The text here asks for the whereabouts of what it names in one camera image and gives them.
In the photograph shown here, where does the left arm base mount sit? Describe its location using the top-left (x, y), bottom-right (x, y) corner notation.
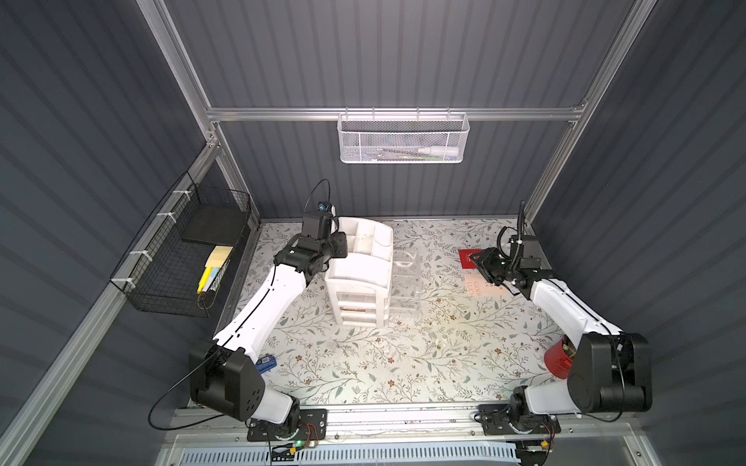
top-left (247, 409), bottom-right (328, 443)

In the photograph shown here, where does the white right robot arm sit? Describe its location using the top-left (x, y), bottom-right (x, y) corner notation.
top-left (470, 233), bottom-right (653, 417)

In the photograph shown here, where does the white wire mesh basket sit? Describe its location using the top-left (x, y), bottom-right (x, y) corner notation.
top-left (336, 111), bottom-right (470, 164)

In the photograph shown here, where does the clear plastic drawer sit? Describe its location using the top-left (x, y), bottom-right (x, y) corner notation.
top-left (390, 249), bottom-right (423, 320)

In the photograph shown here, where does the white marker in basket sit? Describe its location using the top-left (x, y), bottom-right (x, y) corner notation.
top-left (417, 146), bottom-right (460, 160)

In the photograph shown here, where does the blue stapler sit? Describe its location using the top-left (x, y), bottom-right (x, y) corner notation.
top-left (256, 355), bottom-right (277, 374)

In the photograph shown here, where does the red pencil cup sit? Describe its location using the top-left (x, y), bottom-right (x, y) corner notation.
top-left (544, 335), bottom-right (577, 380)

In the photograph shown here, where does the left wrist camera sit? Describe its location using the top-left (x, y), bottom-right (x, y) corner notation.
top-left (316, 201), bottom-right (336, 219)

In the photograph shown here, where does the white vented strip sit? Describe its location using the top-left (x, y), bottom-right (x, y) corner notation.
top-left (178, 441), bottom-right (522, 465)

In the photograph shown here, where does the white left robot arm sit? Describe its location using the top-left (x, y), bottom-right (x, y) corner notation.
top-left (188, 201), bottom-right (348, 431)

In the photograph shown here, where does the yellow sticky notes pad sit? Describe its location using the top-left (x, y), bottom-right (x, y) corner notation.
top-left (205, 246), bottom-right (233, 269)

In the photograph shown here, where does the black notebook in basket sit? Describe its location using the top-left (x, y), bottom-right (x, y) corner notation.
top-left (181, 205), bottom-right (246, 247)

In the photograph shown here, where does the pink good luck postcard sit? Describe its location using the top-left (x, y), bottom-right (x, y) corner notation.
top-left (464, 270), bottom-right (510, 298)

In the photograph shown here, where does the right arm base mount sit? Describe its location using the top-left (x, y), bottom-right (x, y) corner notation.
top-left (472, 403), bottom-right (561, 436)

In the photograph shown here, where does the red postcard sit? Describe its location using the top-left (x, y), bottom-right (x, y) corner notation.
top-left (458, 250), bottom-right (482, 270)

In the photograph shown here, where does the black wire wall basket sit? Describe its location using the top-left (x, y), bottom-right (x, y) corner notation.
top-left (110, 174), bottom-right (253, 318)

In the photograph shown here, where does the white plastic drawer organizer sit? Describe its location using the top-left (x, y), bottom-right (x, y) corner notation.
top-left (324, 217), bottom-right (394, 328)

